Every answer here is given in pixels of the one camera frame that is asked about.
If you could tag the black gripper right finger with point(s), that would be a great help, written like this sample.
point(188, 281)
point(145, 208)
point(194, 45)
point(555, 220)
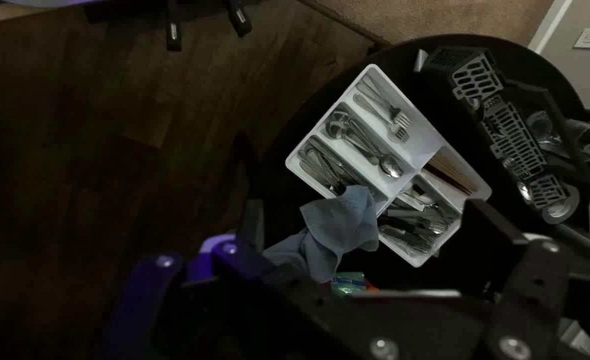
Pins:
point(540, 293)

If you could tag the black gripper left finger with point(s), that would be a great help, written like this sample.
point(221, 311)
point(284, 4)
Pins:
point(148, 301)

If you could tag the blue grey cloth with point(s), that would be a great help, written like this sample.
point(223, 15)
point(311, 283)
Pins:
point(335, 233)

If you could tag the black plastic dish rack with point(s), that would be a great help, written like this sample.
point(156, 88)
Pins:
point(507, 126)

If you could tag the silver fork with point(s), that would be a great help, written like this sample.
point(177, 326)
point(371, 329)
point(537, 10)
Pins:
point(382, 110)

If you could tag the round black table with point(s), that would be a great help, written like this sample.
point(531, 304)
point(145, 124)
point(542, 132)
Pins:
point(441, 86)

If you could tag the clear drinking glass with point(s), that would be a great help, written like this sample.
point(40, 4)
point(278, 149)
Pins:
point(560, 208)

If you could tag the white plastic cutlery tray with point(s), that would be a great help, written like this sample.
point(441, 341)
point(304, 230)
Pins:
point(401, 142)

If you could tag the silver spoon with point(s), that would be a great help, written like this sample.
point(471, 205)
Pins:
point(384, 161)

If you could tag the small green colourful object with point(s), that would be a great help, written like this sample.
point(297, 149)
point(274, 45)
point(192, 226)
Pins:
point(346, 283)

